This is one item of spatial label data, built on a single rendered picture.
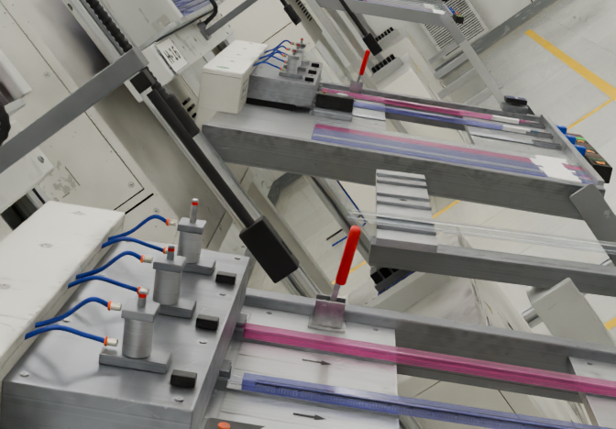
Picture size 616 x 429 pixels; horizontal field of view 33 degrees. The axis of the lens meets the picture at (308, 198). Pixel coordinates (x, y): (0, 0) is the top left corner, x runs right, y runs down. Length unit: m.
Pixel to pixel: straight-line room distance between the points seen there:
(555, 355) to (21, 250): 0.54
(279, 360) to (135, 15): 1.08
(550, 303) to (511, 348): 0.28
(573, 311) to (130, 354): 0.74
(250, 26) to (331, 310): 4.39
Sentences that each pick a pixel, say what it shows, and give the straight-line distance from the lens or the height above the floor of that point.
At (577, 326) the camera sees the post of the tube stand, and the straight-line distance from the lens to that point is 1.40.
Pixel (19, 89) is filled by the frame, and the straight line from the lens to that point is 1.09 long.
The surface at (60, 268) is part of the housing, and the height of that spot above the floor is 1.24.
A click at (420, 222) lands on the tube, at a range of 1.24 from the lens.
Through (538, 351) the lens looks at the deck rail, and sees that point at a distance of 1.11.
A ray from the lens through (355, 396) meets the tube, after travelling 0.90.
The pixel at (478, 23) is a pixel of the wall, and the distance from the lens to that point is 8.48.
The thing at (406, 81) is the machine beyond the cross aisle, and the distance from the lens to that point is 5.39.
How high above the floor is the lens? 1.32
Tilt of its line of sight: 10 degrees down
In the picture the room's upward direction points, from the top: 36 degrees counter-clockwise
